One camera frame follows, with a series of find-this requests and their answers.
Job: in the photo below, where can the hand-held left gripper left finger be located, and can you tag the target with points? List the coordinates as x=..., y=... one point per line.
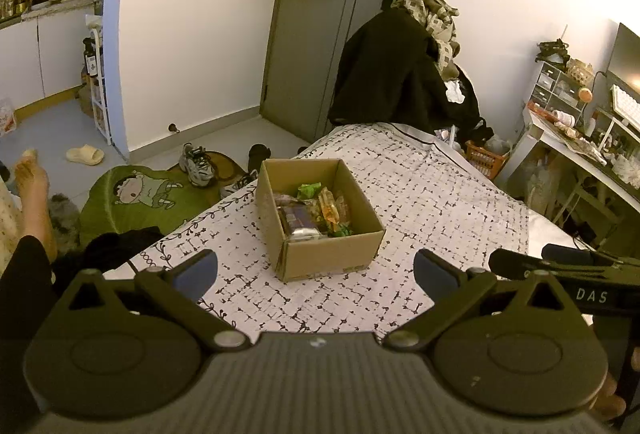
x=196, y=273

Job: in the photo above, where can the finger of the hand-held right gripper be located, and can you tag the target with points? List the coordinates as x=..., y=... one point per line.
x=575, y=253
x=515, y=261

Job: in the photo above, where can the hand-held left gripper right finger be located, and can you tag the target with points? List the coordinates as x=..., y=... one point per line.
x=436, y=274

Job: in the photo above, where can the green striped snack packet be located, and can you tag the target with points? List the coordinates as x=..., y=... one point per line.
x=343, y=229

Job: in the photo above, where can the cardboard box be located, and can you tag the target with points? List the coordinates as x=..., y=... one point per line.
x=325, y=254

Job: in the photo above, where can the silver snack packet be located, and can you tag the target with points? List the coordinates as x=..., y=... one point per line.
x=303, y=234

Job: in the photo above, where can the yellow cake packet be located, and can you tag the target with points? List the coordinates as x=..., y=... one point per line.
x=331, y=208

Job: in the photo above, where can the person's right hand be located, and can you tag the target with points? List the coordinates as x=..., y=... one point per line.
x=609, y=401

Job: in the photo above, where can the white bed sheet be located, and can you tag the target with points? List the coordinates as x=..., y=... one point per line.
x=547, y=234

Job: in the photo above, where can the printed bed cover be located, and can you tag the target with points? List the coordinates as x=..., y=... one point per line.
x=440, y=214

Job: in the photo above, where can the black cloth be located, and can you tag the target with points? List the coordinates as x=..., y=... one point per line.
x=115, y=246

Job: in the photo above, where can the green cartoon rug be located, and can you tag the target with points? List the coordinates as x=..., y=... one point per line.
x=135, y=199

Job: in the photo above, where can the grey sneaker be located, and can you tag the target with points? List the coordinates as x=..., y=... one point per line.
x=239, y=186
x=197, y=166

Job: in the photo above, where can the orange basket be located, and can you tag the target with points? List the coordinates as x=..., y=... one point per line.
x=486, y=158

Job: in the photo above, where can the brown floor mat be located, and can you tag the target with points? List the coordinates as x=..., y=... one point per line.
x=227, y=161

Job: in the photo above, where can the white desk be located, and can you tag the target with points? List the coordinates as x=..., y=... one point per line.
x=550, y=138

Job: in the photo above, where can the black shoe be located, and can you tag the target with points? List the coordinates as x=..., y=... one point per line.
x=258, y=156

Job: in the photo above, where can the white pink tube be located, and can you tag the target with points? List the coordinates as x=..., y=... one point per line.
x=562, y=116

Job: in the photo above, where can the grey fluffy slipper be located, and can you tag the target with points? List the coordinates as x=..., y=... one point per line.
x=65, y=214

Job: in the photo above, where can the door stopper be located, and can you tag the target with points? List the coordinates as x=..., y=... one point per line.
x=174, y=127

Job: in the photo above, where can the white keyboard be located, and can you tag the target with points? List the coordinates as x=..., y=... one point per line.
x=627, y=106

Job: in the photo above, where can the black garment with white patch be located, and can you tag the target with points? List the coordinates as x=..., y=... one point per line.
x=470, y=108

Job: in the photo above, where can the orange ball lamp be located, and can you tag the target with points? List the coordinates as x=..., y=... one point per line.
x=585, y=93

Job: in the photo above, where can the beige slipper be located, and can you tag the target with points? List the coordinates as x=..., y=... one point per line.
x=85, y=155

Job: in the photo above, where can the clear drawer organizer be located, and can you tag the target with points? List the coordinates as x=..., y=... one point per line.
x=552, y=88

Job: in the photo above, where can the person's bare foot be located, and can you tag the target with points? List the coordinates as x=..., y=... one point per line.
x=35, y=204

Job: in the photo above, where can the woven basket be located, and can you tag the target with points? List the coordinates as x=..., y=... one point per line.
x=581, y=71

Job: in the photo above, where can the person's black clothing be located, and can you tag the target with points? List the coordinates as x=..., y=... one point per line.
x=20, y=324

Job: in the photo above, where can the white shelf rack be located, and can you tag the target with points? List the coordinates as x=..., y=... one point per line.
x=100, y=103

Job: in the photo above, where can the dark plant decoration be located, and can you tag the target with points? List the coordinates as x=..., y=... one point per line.
x=552, y=49

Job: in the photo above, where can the computer monitor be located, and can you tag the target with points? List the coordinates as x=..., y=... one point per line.
x=625, y=53

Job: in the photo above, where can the black coat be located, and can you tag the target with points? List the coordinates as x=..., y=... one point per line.
x=385, y=73

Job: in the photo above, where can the dark bottle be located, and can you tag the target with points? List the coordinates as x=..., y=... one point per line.
x=90, y=58

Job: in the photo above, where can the grey door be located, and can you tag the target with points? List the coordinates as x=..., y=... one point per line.
x=310, y=48

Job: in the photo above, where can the checkered beige garment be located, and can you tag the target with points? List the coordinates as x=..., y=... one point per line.
x=435, y=18

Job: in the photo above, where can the white kitchen cabinet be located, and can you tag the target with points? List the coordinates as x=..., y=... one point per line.
x=45, y=58

